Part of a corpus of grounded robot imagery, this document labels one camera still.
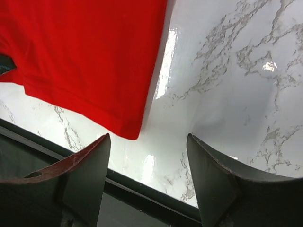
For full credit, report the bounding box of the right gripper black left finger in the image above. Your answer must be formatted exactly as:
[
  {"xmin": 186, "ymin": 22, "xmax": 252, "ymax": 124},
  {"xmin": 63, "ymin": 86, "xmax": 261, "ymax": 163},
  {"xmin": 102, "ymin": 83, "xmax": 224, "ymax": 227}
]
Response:
[{"xmin": 0, "ymin": 134, "xmax": 111, "ymax": 227}]

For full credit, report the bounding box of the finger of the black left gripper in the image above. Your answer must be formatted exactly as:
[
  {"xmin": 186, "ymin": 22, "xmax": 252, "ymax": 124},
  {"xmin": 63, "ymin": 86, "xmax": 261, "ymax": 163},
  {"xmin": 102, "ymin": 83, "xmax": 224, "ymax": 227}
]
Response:
[{"xmin": 0, "ymin": 54, "xmax": 17, "ymax": 75}]

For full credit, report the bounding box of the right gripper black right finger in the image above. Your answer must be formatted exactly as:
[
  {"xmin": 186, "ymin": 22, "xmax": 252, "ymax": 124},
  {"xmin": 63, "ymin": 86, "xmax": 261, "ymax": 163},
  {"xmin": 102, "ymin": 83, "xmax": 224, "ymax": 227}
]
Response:
[{"xmin": 187, "ymin": 134, "xmax": 303, "ymax": 227}]

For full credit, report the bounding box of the red t-shirt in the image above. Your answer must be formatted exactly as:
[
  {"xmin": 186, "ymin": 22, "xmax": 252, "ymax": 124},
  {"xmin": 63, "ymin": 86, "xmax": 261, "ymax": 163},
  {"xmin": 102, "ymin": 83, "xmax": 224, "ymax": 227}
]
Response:
[{"xmin": 0, "ymin": 0, "xmax": 168, "ymax": 140}]

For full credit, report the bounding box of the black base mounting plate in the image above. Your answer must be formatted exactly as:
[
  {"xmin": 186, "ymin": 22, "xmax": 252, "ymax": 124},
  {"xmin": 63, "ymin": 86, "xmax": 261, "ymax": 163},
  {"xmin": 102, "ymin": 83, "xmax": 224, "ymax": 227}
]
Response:
[{"xmin": 0, "ymin": 120, "xmax": 201, "ymax": 227}]

